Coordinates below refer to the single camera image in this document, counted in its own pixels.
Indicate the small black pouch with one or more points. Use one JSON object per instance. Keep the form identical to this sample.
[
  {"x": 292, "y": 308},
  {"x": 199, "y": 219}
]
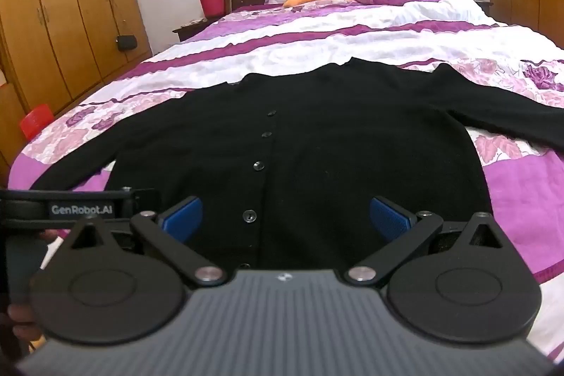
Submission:
[{"x": 126, "y": 43}]

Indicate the dark wooden nightstand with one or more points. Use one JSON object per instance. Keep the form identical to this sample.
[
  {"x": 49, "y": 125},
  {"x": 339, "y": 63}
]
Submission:
[{"x": 191, "y": 30}]

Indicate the red plastic stool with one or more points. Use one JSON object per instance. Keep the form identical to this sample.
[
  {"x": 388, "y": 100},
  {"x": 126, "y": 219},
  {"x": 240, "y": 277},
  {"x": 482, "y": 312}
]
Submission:
[{"x": 37, "y": 121}]

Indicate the wooden cabinet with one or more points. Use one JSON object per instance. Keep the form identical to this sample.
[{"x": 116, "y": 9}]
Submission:
[{"x": 528, "y": 6}]

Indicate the wooden wardrobe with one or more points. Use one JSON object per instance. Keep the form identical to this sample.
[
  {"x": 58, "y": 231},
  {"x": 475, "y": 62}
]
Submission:
[{"x": 57, "y": 6}]

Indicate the black button cardigan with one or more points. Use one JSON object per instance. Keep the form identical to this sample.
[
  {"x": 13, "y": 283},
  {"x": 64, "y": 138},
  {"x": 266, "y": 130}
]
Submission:
[{"x": 308, "y": 138}]

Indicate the red bucket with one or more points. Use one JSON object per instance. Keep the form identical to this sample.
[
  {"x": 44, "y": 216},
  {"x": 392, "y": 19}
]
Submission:
[{"x": 212, "y": 4}]

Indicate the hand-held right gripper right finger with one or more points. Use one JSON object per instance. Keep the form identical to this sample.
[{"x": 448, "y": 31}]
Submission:
[{"x": 390, "y": 217}]

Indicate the person's left hand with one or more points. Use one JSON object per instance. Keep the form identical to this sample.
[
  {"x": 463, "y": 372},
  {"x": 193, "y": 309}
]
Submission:
[{"x": 22, "y": 314}]

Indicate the purple floral bedspread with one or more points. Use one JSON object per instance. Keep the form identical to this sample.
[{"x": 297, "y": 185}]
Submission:
[{"x": 308, "y": 45}]

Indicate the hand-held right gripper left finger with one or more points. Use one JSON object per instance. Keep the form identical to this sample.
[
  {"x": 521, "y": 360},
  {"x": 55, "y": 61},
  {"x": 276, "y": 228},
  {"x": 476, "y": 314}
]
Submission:
[{"x": 181, "y": 214}]

